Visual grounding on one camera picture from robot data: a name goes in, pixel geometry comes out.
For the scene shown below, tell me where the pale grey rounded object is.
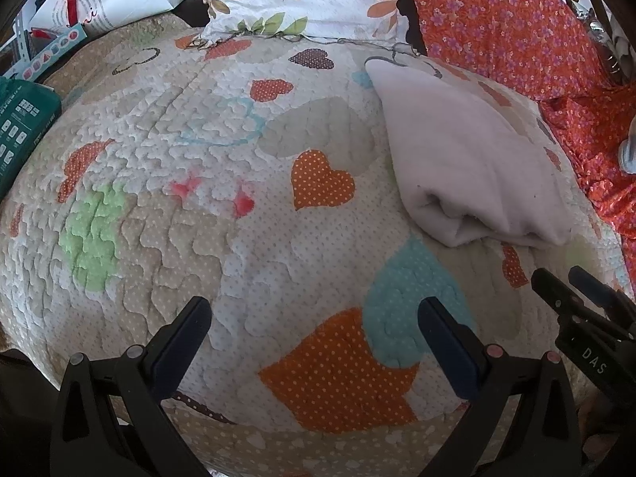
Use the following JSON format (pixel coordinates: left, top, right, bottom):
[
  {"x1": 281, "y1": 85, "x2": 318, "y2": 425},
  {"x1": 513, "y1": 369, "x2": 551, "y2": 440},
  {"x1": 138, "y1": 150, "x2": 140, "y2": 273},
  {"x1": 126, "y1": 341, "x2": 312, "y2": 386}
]
[{"x1": 617, "y1": 119, "x2": 636, "y2": 175}]

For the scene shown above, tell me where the white towel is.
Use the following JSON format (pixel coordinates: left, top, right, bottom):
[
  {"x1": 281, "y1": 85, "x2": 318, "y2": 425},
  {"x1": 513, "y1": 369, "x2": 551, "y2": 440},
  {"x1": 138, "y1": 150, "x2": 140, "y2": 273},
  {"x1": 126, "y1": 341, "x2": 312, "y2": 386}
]
[{"x1": 365, "y1": 57, "x2": 580, "y2": 249}]

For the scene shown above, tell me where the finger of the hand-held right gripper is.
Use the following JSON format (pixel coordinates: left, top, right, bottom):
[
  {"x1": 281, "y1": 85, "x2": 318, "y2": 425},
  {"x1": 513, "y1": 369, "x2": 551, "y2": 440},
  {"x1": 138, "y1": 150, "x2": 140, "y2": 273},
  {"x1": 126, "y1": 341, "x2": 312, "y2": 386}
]
[
  {"x1": 531, "y1": 268, "x2": 588, "y2": 326},
  {"x1": 568, "y1": 265, "x2": 636, "y2": 331}
]

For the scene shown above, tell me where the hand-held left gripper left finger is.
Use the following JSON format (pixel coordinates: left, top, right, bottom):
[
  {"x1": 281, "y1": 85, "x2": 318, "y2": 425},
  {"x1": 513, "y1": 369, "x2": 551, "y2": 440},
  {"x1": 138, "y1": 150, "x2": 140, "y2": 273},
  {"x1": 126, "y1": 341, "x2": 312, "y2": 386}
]
[{"x1": 50, "y1": 296, "x2": 213, "y2": 477}]

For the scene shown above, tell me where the colourful printed flat box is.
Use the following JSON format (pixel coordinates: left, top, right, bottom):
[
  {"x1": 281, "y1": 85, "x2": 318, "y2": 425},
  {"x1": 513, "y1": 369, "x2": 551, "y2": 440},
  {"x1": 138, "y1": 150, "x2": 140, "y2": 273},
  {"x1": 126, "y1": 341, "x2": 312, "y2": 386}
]
[{"x1": 12, "y1": 27, "x2": 90, "y2": 83}]

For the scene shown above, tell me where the teal package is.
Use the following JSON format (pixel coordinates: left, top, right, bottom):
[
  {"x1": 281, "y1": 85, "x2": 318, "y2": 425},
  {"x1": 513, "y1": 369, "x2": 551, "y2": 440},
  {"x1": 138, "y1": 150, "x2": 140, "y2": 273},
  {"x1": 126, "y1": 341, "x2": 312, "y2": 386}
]
[{"x1": 0, "y1": 77, "x2": 63, "y2": 200}]

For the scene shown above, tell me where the white perforated strip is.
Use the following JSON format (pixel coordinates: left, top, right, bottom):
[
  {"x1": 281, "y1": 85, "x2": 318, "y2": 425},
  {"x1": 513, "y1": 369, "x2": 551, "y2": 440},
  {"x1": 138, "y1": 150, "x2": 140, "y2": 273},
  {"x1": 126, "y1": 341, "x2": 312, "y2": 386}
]
[{"x1": 10, "y1": 15, "x2": 33, "y2": 70}]

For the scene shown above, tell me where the orange floral cloth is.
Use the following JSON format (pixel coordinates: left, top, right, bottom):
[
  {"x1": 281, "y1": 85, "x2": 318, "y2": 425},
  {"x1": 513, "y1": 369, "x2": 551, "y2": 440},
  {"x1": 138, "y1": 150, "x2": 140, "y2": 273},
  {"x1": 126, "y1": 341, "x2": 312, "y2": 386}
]
[{"x1": 397, "y1": 0, "x2": 636, "y2": 294}]

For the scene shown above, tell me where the shiny metal fixture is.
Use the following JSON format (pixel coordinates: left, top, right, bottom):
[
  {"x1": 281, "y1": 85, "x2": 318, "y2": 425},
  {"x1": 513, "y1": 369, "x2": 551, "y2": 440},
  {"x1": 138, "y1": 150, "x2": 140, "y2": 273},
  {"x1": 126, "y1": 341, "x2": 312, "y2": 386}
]
[{"x1": 566, "y1": 0, "x2": 636, "y2": 85}]

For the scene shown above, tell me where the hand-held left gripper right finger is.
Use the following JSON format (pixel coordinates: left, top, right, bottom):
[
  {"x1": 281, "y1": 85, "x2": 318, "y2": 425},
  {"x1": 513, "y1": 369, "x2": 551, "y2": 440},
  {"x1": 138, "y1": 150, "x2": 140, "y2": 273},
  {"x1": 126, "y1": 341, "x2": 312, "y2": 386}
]
[{"x1": 416, "y1": 297, "x2": 583, "y2": 477}]

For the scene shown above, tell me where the heart patterned quilt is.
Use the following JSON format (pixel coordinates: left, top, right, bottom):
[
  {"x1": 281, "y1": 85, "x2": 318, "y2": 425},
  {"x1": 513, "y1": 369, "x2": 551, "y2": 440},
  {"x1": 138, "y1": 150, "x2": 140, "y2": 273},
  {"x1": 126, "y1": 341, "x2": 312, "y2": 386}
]
[{"x1": 0, "y1": 12, "x2": 632, "y2": 477}]

